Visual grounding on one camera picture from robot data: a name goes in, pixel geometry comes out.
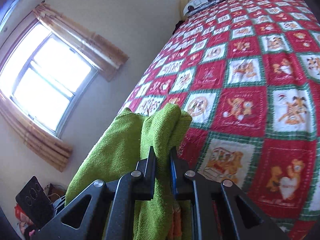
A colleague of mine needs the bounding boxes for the green orange striped sweater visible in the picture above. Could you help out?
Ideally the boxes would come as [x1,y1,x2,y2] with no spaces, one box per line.
[66,103,192,239]

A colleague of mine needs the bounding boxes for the black panel with circles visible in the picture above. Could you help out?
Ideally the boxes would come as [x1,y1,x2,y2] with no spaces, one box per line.
[15,176,54,229]

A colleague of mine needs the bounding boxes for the red patchwork bear bedspread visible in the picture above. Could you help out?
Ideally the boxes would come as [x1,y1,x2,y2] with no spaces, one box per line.
[124,0,319,239]

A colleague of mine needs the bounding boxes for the bright side window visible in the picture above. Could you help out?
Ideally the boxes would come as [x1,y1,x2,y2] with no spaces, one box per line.
[1,20,97,137]

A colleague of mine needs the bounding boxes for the orange side window curtain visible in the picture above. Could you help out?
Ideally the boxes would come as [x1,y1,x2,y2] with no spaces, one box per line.
[33,2,129,82]

